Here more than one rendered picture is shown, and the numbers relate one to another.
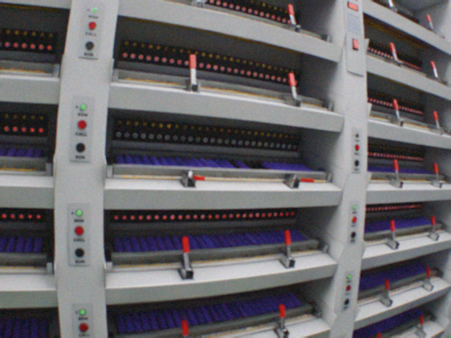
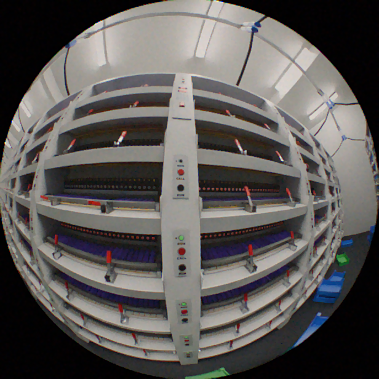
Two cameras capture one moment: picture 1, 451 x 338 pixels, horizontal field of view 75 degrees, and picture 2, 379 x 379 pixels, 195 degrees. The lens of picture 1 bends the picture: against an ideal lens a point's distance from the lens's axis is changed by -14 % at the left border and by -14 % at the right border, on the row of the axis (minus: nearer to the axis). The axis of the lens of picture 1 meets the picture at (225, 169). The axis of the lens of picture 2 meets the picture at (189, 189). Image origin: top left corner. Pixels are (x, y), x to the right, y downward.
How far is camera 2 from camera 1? 79 cm
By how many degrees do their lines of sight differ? 21
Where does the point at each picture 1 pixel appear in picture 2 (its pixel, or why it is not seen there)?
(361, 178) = (190, 204)
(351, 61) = (176, 112)
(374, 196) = (217, 224)
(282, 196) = (92, 219)
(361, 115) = (187, 144)
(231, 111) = (74, 160)
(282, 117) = (102, 157)
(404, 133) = (249, 161)
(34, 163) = not seen: hidden behind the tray
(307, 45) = (137, 112)
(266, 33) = (109, 115)
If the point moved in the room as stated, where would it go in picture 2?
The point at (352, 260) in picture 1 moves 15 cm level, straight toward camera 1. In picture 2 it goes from (186, 291) to (135, 317)
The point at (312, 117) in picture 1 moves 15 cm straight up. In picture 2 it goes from (128, 152) to (138, 118)
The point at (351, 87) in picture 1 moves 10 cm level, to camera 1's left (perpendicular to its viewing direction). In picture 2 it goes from (175, 127) to (150, 134)
